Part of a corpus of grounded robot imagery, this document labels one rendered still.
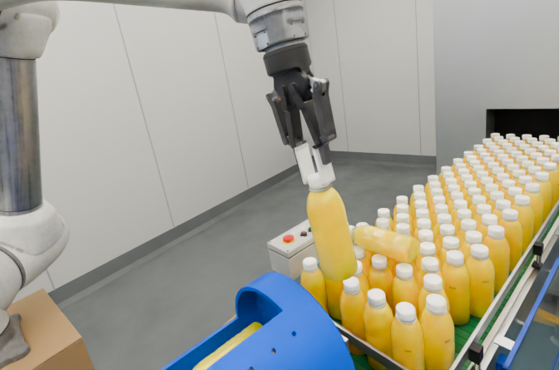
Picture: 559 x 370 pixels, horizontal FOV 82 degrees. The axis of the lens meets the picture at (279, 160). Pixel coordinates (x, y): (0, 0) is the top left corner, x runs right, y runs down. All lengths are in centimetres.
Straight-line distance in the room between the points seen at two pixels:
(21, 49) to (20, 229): 42
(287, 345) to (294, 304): 7
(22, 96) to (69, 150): 232
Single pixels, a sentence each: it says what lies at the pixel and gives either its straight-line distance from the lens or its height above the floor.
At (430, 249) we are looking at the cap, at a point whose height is 110.
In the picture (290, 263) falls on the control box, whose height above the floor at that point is 106.
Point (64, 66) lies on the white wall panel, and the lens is 327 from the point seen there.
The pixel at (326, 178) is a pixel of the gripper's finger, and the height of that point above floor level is 143.
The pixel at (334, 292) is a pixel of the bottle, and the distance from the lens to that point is 98.
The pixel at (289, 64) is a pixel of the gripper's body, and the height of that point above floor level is 162.
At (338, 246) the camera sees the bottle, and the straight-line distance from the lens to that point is 59.
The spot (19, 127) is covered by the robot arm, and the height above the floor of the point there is 158.
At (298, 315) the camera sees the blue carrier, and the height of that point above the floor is 122.
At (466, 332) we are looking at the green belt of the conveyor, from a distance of 105.
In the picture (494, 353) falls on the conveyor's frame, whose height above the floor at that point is 90.
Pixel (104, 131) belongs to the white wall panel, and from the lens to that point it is 331.
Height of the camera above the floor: 161
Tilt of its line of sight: 16 degrees down
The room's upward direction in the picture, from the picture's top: 9 degrees counter-clockwise
